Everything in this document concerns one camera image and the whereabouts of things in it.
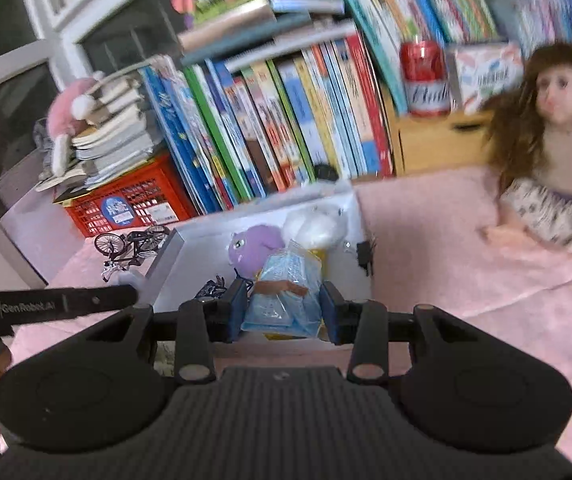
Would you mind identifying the pink tablecloth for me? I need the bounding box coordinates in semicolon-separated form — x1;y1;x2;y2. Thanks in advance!
0;165;572;466

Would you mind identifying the white patterned pen box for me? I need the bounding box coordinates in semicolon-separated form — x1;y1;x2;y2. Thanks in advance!
447;42;525;114

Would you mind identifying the purple plush toy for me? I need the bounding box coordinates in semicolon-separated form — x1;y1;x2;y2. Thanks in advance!
228;225;287;279

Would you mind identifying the white cardboard box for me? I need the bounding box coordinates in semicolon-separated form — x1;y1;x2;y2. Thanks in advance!
143;180;375;347

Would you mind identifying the black model bicycle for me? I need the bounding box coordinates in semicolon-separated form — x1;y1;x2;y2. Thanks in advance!
94;224;173;282

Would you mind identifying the black binder clip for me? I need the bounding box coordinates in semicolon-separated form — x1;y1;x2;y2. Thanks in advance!
356;240;377;277

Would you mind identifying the row of upright books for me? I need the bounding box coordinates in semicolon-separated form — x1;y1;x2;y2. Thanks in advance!
140;34;397;217

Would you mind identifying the pile of flat books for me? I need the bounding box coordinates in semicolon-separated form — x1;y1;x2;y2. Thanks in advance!
176;0;363;67

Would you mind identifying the small wooden drawer box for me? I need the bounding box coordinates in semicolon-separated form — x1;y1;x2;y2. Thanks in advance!
382;85;497;177

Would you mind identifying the stack of worn books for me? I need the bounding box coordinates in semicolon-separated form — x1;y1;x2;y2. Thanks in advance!
35;60;167;197

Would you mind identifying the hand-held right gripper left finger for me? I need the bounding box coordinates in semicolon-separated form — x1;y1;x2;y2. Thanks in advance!
83;277;251;387

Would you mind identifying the grey plush toy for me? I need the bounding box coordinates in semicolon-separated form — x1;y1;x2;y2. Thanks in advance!
32;119;56;153

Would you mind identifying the pink bunny plush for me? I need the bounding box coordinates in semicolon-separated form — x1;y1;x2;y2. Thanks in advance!
46;77;113;177

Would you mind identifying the brown-haired doll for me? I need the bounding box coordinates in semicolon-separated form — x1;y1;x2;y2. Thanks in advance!
480;42;572;286

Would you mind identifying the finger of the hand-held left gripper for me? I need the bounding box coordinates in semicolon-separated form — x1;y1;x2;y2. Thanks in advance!
65;284;138;322

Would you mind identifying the navy floral drawstring pouch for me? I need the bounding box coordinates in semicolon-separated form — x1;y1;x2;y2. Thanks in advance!
195;275;230;302

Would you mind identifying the light blue plastic packet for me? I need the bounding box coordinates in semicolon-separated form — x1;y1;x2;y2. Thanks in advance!
242;241;325;339

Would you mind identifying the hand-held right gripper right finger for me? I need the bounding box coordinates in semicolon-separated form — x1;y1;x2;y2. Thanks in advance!
318;280;489;387

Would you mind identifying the row of thin books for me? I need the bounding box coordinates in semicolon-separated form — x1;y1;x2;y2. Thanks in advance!
330;0;572;63

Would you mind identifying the red beer can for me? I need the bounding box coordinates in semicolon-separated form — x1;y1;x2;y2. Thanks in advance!
399;40;452;117

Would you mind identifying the red plastic crate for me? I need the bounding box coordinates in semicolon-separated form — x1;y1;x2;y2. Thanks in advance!
63;152;193;239

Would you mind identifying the white fluffy plush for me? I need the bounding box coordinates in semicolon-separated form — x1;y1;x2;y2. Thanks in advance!
283;205;349;252

